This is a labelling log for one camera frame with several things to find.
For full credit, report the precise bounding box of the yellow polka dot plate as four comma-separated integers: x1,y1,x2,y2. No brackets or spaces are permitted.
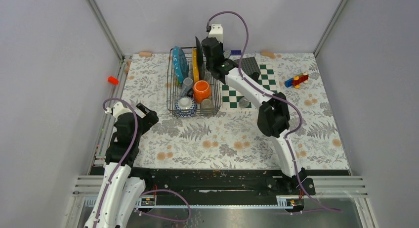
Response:
192,48,200,83

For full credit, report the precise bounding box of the black floral square plate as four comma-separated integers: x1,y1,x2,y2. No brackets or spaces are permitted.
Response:
195,37,205,80

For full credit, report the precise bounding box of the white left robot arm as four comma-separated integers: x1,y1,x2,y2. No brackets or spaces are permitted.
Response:
84,100,159,228

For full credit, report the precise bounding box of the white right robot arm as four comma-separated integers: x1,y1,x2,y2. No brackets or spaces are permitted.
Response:
201,24,305,194

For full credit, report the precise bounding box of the purple lego brick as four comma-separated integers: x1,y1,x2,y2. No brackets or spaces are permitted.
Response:
231,50,242,56

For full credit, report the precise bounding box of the orange ceramic mug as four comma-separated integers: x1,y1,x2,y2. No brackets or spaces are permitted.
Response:
193,80,211,103

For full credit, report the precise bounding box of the grey lego baseplate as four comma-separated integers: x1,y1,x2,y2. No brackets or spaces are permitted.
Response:
241,57,261,80

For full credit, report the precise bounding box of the grey blue ceramic mug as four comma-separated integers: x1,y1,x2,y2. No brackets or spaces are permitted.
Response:
179,77,194,97

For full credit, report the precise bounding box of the green white chessboard mat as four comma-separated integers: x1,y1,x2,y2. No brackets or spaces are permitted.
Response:
220,64,279,110

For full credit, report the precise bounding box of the blue polka dot plate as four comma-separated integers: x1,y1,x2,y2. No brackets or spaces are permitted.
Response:
172,46,189,84

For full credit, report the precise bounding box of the small beige ceramic cup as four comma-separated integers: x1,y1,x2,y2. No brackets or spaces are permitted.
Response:
200,98,215,115

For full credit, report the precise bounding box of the blue white patterned bowl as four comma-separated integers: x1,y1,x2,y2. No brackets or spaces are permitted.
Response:
174,96,197,118

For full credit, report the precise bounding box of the black glitter microphone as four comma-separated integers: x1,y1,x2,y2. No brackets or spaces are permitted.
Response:
238,97,251,108

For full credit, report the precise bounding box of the right wooden cork block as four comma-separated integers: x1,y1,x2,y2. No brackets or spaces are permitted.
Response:
260,50,276,59

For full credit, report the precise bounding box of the wooden cork block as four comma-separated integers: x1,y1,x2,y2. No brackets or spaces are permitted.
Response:
260,50,276,59
139,51,153,57

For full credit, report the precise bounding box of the orange plastic cap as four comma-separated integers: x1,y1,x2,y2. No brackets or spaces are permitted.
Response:
107,76,119,85

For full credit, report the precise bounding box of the left wooden cork block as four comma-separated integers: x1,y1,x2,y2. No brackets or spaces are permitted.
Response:
139,51,153,57

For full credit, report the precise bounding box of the colourful lego toy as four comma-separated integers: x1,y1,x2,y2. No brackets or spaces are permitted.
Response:
284,72,309,89

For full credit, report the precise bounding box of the grey wire dish rack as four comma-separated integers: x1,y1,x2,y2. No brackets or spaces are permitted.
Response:
167,46,221,118

